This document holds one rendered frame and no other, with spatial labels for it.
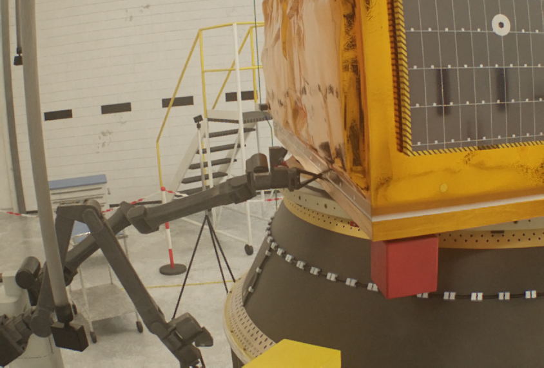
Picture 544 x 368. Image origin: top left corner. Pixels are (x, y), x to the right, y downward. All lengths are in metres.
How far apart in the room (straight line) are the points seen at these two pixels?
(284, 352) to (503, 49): 0.84
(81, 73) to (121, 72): 0.67
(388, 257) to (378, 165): 0.22
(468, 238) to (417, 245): 0.35
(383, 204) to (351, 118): 0.20
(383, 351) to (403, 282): 0.39
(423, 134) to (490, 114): 0.17
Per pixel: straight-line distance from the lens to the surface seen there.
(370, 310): 1.80
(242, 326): 2.25
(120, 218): 2.14
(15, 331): 1.84
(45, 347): 2.03
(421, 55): 1.29
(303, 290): 1.98
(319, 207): 1.94
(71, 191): 6.71
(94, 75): 9.68
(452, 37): 1.32
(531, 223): 1.70
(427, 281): 1.45
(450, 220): 1.42
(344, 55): 1.34
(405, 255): 1.41
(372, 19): 1.31
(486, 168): 1.42
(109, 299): 5.35
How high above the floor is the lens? 2.16
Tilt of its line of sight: 10 degrees down
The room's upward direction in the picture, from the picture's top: 4 degrees counter-clockwise
